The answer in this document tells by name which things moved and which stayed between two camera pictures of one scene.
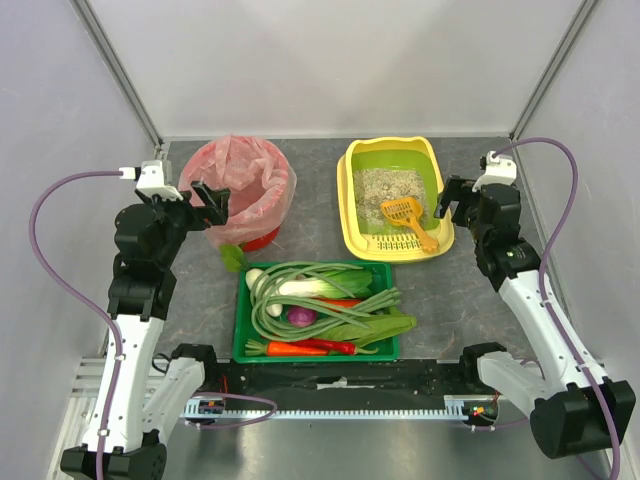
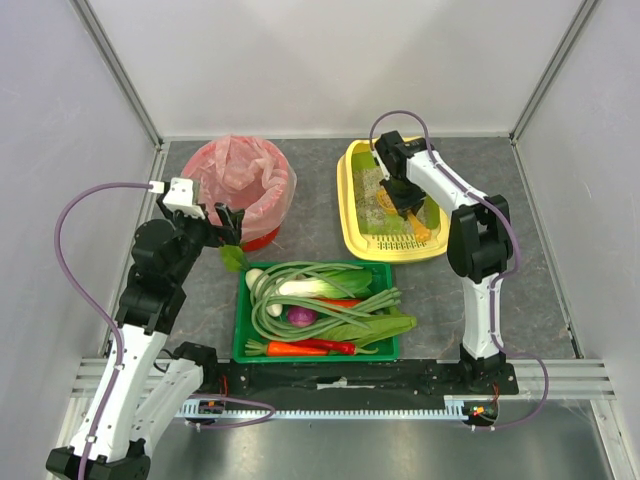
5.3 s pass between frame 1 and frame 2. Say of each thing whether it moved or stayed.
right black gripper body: moved
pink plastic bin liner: stayed
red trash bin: stayed
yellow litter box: stayed
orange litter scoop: moved
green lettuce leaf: stayed
